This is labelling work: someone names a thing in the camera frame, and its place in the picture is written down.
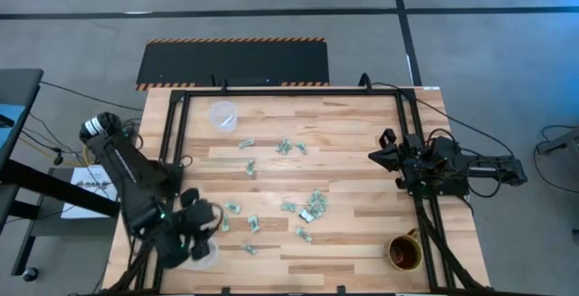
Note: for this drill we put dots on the clear plastic cup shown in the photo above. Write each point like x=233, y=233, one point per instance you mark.
x=213, y=260
x=223, y=116

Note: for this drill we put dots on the black caster wheel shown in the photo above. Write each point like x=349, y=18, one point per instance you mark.
x=29, y=274

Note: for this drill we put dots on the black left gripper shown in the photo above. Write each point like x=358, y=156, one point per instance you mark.
x=201, y=218

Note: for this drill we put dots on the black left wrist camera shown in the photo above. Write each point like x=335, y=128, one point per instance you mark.
x=200, y=250

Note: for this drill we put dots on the black stand beam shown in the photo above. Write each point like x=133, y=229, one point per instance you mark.
x=59, y=188

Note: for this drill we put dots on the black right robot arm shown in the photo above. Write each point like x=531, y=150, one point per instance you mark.
x=497, y=169

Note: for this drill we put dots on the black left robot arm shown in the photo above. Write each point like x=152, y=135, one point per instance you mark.
x=117, y=160

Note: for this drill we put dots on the grey equipment stand leg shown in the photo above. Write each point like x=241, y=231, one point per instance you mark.
x=561, y=144

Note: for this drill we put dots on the brown ceramic mug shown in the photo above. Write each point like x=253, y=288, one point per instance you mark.
x=404, y=253

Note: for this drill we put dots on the black aluminium table frame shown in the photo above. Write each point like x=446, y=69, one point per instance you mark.
x=294, y=92

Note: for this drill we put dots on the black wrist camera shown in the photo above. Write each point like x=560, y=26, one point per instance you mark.
x=388, y=138
x=200, y=250

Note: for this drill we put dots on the black desk top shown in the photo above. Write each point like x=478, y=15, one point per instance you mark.
x=22, y=88

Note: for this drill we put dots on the black hazard-striped floor mat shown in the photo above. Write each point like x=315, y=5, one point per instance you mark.
x=235, y=63

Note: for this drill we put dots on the white printed paper sheet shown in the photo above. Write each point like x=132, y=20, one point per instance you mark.
x=83, y=176

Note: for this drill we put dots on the black desk leg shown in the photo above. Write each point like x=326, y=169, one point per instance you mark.
x=22, y=253

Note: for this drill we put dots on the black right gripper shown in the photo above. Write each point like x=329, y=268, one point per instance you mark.
x=410, y=155

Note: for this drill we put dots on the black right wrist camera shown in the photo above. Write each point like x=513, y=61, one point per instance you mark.
x=388, y=138

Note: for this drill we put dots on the green stevia sweetener packet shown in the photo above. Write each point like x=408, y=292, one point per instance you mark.
x=301, y=148
x=306, y=215
x=287, y=147
x=224, y=224
x=249, y=249
x=315, y=195
x=288, y=206
x=232, y=207
x=253, y=223
x=250, y=167
x=322, y=203
x=304, y=234
x=246, y=143
x=316, y=212
x=281, y=146

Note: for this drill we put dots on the blue panel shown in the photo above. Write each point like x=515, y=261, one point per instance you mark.
x=11, y=124

